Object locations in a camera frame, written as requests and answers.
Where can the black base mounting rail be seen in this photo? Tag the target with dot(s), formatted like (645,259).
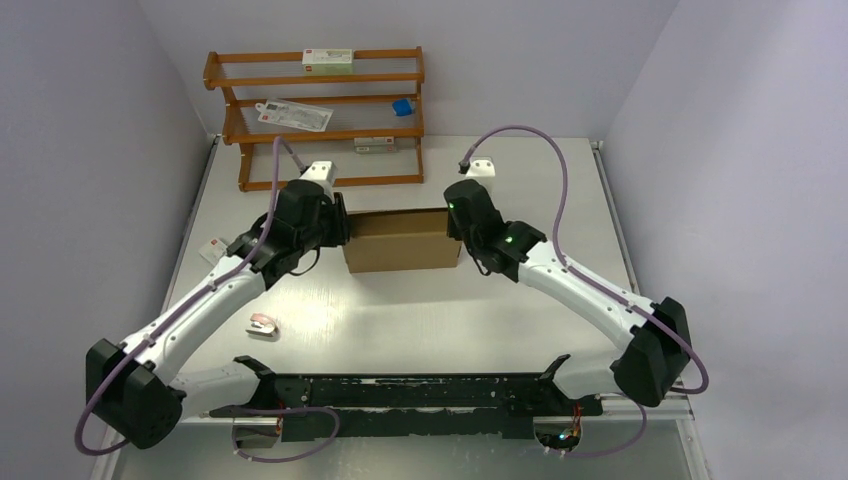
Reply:
(402,405)

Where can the small white flat package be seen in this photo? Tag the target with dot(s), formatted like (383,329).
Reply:
(213,250)

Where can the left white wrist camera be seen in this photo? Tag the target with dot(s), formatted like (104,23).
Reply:
(325,172)

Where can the small grey product box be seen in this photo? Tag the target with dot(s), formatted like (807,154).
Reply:
(374,145)

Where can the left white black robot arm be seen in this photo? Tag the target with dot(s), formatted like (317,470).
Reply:
(138,386)

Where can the orange wooden shelf rack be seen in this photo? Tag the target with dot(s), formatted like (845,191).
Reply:
(362,107)

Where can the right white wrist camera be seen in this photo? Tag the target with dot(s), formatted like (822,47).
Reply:
(477,167)

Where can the clear plastic packaged item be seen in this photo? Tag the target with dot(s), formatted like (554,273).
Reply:
(294,115)

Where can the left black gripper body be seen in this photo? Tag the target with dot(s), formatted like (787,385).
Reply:
(330,230)

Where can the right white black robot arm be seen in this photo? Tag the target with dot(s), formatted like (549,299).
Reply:
(648,337)

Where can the white green product box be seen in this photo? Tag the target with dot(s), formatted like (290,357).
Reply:
(327,62)

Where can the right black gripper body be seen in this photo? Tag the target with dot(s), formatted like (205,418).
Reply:
(459,235)

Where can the brown cardboard box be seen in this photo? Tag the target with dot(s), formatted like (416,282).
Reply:
(400,240)

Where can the small white red package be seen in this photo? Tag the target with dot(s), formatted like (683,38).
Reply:
(262,326)

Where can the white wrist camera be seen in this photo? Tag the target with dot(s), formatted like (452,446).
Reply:
(325,172)
(477,167)

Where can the small blue block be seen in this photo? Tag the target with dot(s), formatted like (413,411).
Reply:
(403,107)

